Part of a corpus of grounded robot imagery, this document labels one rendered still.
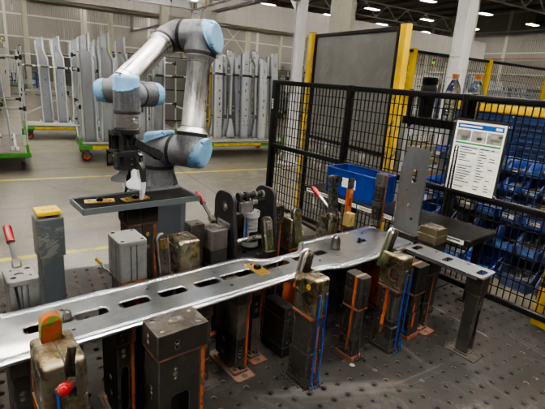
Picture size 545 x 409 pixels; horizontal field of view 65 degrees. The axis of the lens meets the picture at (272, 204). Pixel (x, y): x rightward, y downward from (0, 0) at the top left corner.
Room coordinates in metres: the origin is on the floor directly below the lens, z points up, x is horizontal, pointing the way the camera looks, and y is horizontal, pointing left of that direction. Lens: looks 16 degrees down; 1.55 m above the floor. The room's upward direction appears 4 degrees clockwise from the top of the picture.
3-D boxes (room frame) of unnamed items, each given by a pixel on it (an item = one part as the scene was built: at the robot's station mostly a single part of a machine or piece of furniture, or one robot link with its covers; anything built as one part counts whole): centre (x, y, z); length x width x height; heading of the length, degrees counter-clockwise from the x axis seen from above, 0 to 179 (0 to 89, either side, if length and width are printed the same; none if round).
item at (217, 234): (1.31, 0.18, 0.89); 0.13 x 0.11 x 0.38; 40
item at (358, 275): (1.22, -0.29, 0.84); 0.11 x 0.08 x 0.29; 40
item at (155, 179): (1.65, 0.46, 1.15); 0.15 x 0.15 x 0.10
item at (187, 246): (1.19, 0.26, 0.89); 0.13 x 0.11 x 0.38; 40
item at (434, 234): (1.55, -0.62, 0.88); 0.08 x 0.08 x 0.36; 40
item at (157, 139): (1.65, 0.45, 1.27); 0.13 x 0.12 x 0.14; 72
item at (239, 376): (1.12, 0.09, 0.84); 0.17 x 0.06 x 0.29; 40
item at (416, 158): (1.63, -0.54, 1.17); 0.12 x 0.01 x 0.34; 40
